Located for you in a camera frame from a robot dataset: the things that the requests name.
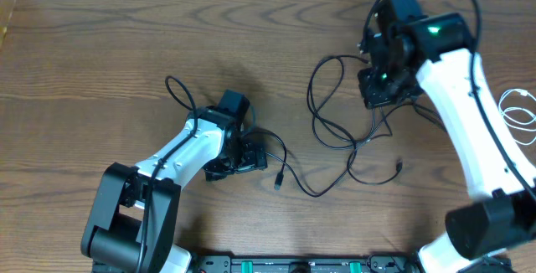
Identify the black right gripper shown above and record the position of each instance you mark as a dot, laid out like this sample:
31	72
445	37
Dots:
373	98

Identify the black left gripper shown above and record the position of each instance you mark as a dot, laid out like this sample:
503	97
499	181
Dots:
251	162

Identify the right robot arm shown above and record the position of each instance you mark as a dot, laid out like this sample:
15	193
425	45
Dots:
413	54

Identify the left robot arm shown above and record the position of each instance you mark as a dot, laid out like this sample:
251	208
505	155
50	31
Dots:
132	220

